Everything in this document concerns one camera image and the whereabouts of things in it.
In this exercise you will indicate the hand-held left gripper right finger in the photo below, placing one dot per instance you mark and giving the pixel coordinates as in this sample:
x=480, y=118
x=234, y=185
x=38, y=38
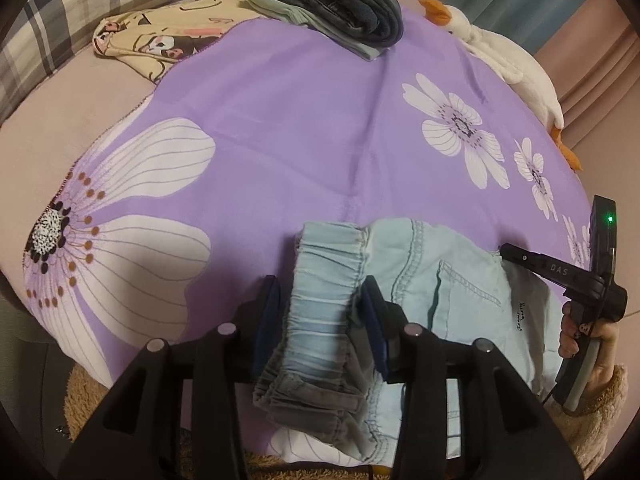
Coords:
x=372, y=325

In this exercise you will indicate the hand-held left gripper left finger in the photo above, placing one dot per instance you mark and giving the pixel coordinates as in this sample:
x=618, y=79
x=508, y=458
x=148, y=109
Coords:
x=267, y=320

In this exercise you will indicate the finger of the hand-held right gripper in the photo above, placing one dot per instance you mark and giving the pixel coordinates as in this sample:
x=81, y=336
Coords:
x=545, y=262

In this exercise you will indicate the light blue denim shorts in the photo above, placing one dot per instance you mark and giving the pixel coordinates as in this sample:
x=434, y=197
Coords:
x=450, y=280

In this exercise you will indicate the person's right forearm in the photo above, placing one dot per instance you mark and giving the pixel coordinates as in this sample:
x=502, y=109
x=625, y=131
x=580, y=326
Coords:
x=590, y=435

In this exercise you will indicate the dark folded pants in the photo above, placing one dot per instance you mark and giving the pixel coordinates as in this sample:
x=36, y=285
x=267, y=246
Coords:
x=350, y=0

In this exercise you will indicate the person's right hand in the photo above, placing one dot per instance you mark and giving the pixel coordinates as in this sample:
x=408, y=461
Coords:
x=606, y=350

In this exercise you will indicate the pink curtain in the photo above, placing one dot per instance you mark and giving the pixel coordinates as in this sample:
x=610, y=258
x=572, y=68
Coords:
x=600, y=110

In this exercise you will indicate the purple floral bed sheet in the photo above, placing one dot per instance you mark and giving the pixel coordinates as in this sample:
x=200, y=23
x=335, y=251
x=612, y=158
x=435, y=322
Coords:
x=300, y=135

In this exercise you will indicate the white goose plush toy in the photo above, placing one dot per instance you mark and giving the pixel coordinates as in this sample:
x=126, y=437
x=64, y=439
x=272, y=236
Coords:
x=500, y=55

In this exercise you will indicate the green folded garment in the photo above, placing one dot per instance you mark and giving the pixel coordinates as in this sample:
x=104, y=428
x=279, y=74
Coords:
x=285, y=10

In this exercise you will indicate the yellow cartoon printed cloth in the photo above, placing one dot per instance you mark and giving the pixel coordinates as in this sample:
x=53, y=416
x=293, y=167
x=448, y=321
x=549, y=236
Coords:
x=165, y=25

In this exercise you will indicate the grey plaid pillow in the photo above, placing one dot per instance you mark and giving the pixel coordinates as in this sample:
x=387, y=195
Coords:
x=50, y=20

